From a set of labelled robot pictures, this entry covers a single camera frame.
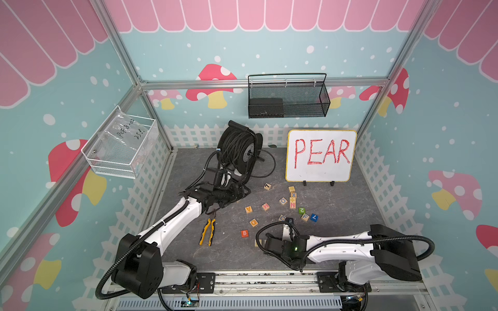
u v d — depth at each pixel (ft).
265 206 3.09
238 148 2.94
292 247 2.02
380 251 1.39
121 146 2.38
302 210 3.04
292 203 3.16
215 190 2.21
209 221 2.93
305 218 2.96
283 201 3.17
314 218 2.96
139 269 1.33
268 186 3.36
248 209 3.08
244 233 2.80
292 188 3.30
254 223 2.93
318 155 3.18
